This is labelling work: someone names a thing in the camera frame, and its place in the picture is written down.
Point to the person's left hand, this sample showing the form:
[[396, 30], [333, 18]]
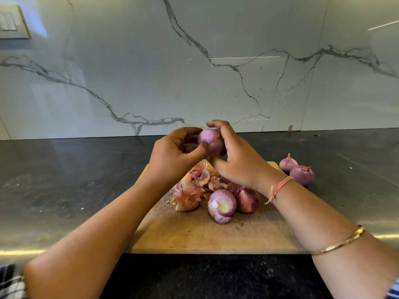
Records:
[[169, 160]]

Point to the person's right hand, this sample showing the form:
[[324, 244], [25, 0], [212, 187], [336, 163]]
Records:
[[243, 160]]

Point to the pile of onion peels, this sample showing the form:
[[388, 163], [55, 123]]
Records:
[[193, 183]]

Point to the brownish red onion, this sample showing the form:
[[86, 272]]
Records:
[[212, 140]]

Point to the small red onion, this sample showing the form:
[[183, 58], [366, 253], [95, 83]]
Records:
[[288, 163]]

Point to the red onion with pale patch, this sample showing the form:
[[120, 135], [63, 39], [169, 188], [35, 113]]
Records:
[[222, 206]]

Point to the person's right forearm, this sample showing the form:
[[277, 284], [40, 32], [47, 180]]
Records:
[[333, 236]]

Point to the person's left forearm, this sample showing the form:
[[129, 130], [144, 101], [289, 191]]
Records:
[[87, 249]]

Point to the wooden cutting board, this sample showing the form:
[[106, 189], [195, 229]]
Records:
[[181, 236]]

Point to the gold bangle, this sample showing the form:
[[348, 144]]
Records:
[[340, 241]]

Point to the black white plaid sleeve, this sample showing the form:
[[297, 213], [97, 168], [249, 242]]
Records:
[[11, 283]]

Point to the small brown wall-edge object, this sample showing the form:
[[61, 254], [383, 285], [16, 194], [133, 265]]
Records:
[[290, 128]]

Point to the white wall switch plate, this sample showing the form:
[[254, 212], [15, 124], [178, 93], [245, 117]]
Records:
[[12, 21]]

